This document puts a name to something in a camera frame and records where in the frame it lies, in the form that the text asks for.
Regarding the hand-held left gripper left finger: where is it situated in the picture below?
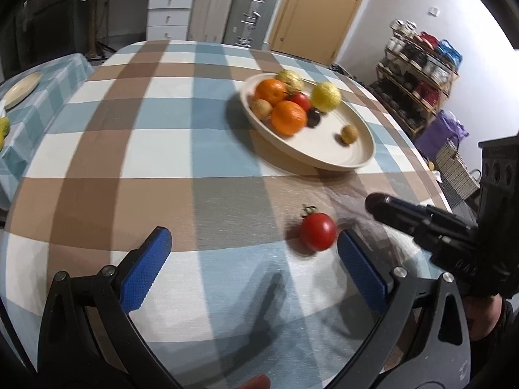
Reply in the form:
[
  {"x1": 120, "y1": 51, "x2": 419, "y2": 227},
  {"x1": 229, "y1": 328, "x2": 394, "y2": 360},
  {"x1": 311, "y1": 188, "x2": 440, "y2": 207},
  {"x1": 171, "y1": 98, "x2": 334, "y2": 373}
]
[{"x1": 38, "y1": 226, "x2": 179, "y2": 389}]

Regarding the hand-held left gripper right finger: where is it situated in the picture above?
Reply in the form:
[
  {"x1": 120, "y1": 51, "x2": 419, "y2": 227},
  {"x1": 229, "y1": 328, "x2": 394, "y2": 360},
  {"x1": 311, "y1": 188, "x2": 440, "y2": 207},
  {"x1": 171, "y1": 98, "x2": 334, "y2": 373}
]
[{"x1": 324, "y1": 229, "x2": 473, "y2": 389}]

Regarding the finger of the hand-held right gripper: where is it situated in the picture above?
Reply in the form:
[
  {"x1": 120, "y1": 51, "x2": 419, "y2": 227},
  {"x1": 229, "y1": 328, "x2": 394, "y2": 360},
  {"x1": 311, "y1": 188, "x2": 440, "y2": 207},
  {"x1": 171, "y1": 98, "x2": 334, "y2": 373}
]
[{"x1": 383, "y1": 194, "x2": 478, "y2": 253}]

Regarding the red tomato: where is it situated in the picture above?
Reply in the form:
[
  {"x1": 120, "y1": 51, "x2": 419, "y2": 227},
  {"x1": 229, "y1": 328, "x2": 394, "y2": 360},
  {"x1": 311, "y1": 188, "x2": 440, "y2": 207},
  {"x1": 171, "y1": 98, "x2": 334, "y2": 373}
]
[
  {"x1": 289, "y1": 91, "x2": 311, "y2": 112},
  {"x1": 299, "y1": 205, "x2": 338, "y2": 253}
]

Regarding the cream oval plate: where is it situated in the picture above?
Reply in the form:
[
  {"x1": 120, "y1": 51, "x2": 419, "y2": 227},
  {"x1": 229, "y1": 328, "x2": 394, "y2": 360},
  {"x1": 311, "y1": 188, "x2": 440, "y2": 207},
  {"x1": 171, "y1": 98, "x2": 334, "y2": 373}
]
[{"x1": 238, "y1": 73, "x2": 376, "y2": 171}]

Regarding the orange mandarin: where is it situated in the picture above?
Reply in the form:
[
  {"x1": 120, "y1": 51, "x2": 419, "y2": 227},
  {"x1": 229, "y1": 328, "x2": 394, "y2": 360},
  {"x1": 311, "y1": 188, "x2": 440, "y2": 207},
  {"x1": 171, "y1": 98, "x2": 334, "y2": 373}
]
[
  {"x1": 271, "y1": 100, "x2": 308, "y2": 137},
  {"x1": 255, "y1": 78, "x2": 288, "y2": 106}
]

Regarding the person's right hand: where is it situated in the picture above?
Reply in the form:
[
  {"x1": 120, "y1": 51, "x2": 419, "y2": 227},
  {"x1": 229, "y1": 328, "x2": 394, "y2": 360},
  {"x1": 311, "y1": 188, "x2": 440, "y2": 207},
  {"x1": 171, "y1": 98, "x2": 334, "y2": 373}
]
[{"x1": 462, "y1": 294, "x2": 505, "y2": 339}]

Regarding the person's left hand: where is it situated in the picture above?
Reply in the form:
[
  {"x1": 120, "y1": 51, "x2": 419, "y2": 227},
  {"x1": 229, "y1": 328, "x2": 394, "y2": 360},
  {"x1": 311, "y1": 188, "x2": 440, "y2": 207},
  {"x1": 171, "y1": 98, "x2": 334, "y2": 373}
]
[{"x1": 235, "y1": 375, "x2": 272, "y2": 389}]

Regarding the white woven basket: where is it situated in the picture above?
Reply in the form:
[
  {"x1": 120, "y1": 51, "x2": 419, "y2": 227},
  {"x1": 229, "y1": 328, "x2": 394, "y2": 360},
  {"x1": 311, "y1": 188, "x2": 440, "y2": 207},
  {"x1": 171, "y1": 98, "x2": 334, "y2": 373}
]
[{"x1": 435, "y1": 140, "x2": 481, "y2": 203}]

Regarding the purple bag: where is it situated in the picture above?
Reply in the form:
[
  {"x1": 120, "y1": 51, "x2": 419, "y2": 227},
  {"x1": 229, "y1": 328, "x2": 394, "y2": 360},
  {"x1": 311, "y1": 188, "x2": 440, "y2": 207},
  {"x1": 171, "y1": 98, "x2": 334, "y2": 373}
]
[{"x1": 416, "y1": 109, "x2": 470, "y2": 160}]

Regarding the checkered tablecloth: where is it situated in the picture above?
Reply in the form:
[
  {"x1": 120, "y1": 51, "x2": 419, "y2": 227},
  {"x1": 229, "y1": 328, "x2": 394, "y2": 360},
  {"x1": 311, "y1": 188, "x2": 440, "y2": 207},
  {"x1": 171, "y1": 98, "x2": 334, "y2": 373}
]
[{"x1": 0, "y1": 40, "x2": 453, "y2": 389}]

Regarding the wooden shoe rack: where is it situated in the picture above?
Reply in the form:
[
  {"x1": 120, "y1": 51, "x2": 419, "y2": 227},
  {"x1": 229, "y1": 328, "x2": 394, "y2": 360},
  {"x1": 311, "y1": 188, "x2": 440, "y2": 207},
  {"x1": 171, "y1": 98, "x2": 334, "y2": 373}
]
[{"x1": 371, "y1": 18, "x2": 463, "y2": 136}]

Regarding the yellow lemon, right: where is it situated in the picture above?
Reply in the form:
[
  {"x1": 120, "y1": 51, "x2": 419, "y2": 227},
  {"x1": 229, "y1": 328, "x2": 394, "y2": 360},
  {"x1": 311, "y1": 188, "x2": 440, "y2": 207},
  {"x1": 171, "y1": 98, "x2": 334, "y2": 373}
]
[{"x1": 311, "y1": 82, "x2": 342, "y2": 113}]

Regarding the light blue tablecloth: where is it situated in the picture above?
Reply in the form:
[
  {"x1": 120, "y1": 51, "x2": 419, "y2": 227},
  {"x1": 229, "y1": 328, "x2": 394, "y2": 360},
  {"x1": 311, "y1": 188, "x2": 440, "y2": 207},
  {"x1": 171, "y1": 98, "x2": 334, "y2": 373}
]
[{"x1": 0, "y1": 53, "x2": 95, "y2": 211}]

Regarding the spotted yellow guava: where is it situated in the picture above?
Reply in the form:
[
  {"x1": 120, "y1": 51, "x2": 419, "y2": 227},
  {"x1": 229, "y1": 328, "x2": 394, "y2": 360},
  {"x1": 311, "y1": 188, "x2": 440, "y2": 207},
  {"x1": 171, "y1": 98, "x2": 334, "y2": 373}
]
[{"x1": 276, "y1": 70, "x2": 305, "y2": 93}]

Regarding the small cream plate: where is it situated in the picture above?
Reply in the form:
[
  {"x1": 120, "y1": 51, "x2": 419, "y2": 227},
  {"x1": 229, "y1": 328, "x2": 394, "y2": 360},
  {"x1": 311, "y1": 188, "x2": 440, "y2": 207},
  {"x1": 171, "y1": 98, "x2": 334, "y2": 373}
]
[{"x1": 3, "y1": 71, "x2": 43, "y2": 110}]

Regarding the wooden door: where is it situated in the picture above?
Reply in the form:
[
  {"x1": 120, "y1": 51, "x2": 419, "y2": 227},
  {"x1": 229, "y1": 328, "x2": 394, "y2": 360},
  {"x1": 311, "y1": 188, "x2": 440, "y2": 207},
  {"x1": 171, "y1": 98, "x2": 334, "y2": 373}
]
[{"x1": 268, "y1": 0, "x2": 376, "y2": 65}]

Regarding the dark grey fridge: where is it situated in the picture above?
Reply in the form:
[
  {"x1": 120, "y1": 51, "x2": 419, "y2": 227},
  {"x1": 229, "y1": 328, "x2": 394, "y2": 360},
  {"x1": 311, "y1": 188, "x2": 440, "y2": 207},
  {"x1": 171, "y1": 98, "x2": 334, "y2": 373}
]
[{"x1": 12, "y1": 0, "x2": 88, "y2": 59}]

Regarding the white desk with drawers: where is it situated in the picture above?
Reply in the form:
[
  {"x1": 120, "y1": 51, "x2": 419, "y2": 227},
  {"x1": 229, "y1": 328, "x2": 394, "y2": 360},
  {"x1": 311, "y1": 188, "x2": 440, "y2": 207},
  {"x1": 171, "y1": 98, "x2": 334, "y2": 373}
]
[{"x1": 80, "y1": 0, "x2": 197, "y2": 43}]

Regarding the beige suitcase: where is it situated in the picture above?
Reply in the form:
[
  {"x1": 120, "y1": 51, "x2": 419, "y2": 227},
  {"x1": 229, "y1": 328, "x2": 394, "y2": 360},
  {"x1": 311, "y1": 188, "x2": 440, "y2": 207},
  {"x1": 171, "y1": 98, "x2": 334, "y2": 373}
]
[{"x1": 188, "y1": 0, "x2": 240, "y2": 45}]

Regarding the silver suitcase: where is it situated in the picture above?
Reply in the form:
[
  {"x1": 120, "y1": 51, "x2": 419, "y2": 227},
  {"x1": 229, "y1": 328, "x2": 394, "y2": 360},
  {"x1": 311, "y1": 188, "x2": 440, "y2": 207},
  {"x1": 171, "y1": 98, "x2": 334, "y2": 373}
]
[{"x1": 222, "y1": 0, "x2": 281, "y2": 51}]

